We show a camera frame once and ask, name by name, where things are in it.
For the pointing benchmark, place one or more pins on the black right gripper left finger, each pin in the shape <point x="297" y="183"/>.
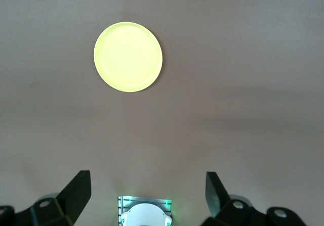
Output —
<point x="73" y="195"/>

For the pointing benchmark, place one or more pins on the yellow round plate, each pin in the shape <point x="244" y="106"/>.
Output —
<point x="127" y="56"/>

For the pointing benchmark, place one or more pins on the brown table cover sheet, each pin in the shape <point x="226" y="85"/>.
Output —
<point x="227" y="84"/>

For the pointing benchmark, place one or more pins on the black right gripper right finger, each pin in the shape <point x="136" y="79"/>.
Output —
<point x="215" y="193"/>

